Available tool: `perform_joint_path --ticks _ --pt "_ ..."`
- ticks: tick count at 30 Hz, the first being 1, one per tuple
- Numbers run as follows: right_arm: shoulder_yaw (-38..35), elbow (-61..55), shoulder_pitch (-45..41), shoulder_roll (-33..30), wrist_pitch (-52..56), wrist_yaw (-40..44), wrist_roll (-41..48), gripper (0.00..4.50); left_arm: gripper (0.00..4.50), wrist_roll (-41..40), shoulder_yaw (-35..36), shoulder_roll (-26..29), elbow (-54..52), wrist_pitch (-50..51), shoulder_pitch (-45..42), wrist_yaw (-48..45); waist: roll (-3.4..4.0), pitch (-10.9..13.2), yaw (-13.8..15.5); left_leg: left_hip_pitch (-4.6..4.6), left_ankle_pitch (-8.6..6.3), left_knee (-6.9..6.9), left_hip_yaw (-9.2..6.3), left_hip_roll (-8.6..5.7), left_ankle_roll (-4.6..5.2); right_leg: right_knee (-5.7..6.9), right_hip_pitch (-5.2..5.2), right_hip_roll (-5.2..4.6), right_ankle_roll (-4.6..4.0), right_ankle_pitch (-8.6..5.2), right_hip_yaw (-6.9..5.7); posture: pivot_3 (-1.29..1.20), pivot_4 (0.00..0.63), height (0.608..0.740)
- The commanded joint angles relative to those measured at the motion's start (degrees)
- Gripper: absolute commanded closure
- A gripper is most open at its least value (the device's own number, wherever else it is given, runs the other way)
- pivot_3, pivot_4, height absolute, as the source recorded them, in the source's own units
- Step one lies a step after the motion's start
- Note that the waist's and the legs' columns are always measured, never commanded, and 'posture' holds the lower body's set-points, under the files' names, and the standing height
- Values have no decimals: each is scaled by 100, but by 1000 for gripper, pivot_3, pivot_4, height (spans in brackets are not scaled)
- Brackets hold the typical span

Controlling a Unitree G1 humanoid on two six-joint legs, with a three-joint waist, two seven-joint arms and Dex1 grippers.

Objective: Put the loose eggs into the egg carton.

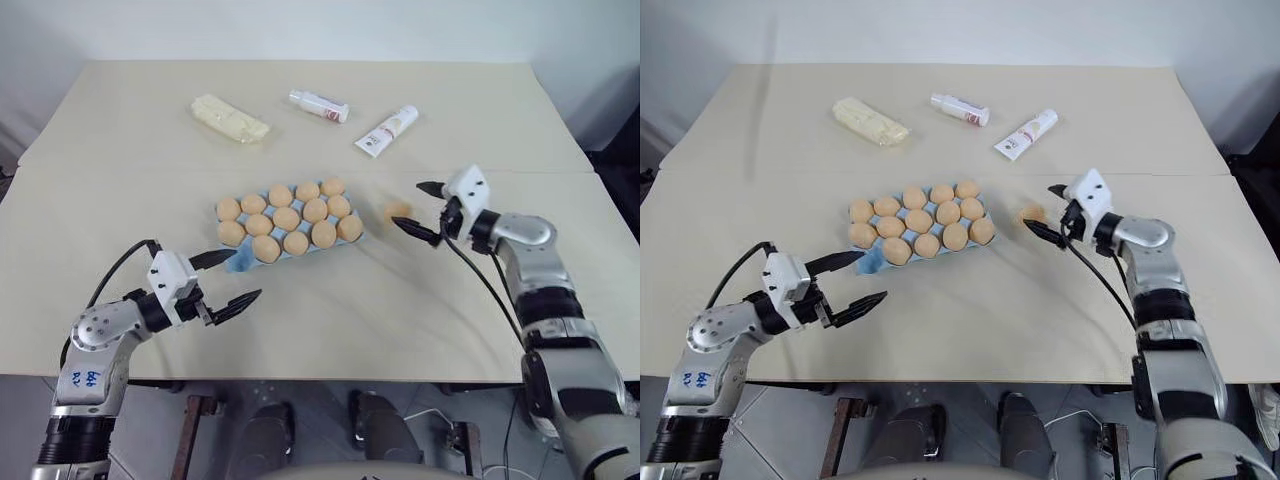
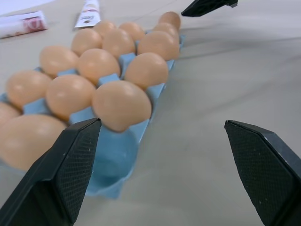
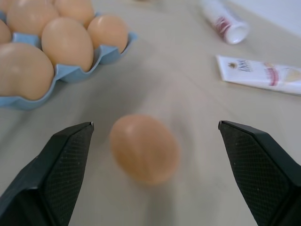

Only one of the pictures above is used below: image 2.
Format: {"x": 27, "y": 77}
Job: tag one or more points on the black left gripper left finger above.
{"x": 54, "y": 183}

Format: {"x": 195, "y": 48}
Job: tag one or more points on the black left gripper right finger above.
{"x": 265, "y": 171}

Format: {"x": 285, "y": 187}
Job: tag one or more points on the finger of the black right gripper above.
{"x": 207, "y": 6}

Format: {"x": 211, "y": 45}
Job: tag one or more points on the brown egg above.
{"x": 104, "y": 26}
{"x": 69, "y": 95}
{"x": 131, "y": 29}
{"x": 171, "y": 18}
{"x": 26, "y": 141}
{"x": 7, "y": 113}
{"x": 97, "y": 64}
{"x": 121, "y": 104}
{"x": 85, "y": 41}
{"x": 147, "y": 70}
{"x": 158, "y": 44}
{"x": 56, "y": 60}
{"x": 167, "y": 27}
{"x": 118, "y": 42}
{"x": 27, "y": 88}

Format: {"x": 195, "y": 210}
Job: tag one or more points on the blue egg tray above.
{"x": 115, "y": 160}

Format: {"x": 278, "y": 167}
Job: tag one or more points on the white tube with label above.
{"x": 88, "y": 14}

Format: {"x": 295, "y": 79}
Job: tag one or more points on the red and white box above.
{"x": 21, "y": 24}

